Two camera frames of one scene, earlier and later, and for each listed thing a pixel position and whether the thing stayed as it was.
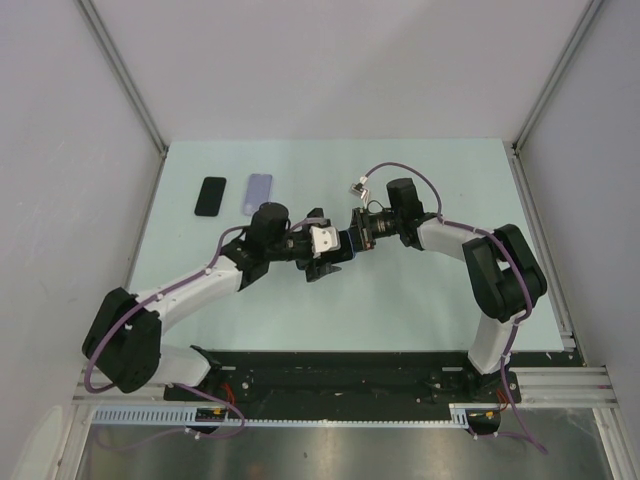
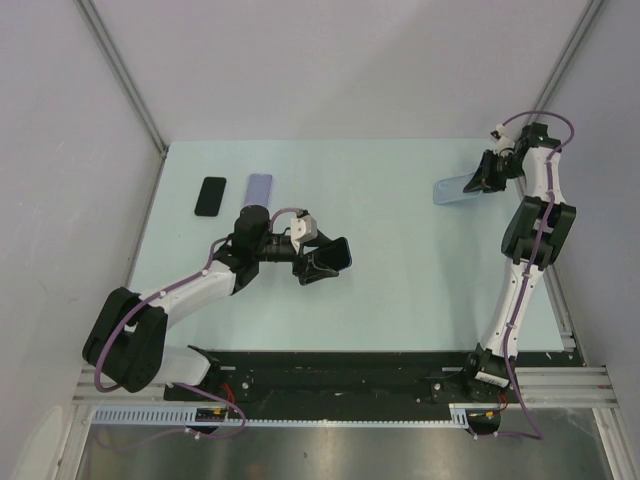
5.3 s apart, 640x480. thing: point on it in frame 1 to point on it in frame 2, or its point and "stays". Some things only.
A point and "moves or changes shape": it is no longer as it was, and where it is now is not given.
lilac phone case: x=258 y=192 stays
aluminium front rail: x=534 y=388 stays
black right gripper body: x=370 y=227 to x=498 y=169
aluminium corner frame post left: x=94 y=19 stays
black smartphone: x=211 y=195 stays
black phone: x=346 y=251 moves or changes shape
